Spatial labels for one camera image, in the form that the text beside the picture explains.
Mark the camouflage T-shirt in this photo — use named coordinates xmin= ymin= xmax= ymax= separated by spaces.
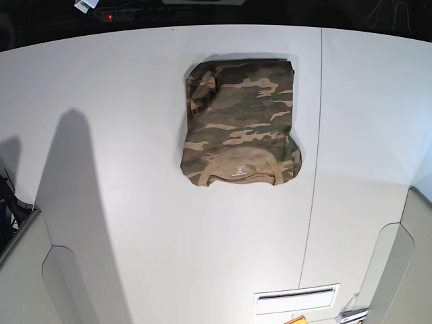
xmin=180 ymin=59 xmax=302 ymax=187

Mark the black power strip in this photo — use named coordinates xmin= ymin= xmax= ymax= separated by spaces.
xmin=94 ymin=8 xmax=194 ymax=22

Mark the orange object at edge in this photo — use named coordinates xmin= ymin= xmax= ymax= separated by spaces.
xmin=287 ymin=316 xmax=307 ymax=324

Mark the silver metal clip tool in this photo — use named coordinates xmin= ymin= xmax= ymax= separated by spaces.
xmin=335 ymin=293 xmax=369 ymax=324

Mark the black equipment left edge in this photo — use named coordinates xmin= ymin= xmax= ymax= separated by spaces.
xmin=1 ymin=175 xmax=33 ymax=249

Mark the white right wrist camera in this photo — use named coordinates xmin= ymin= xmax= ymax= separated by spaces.
xmin=74 ymin=0 xmax=99 ymax=14

